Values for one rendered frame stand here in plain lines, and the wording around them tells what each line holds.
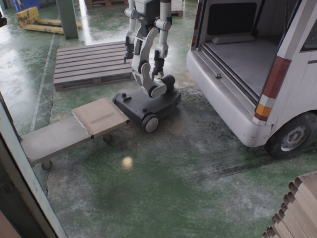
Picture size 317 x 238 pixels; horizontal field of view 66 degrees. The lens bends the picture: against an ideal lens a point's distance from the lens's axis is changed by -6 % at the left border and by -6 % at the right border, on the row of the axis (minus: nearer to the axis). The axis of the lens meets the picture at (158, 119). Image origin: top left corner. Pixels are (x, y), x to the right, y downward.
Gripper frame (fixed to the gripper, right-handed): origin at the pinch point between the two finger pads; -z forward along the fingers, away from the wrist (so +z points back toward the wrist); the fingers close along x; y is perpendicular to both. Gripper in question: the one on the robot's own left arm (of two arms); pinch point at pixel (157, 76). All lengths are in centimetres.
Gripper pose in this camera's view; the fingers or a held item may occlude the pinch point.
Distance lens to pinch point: 242.4
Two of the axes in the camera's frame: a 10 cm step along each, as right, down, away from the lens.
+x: -7.3, 2.6, -6.3
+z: 1.5, -8.4, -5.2
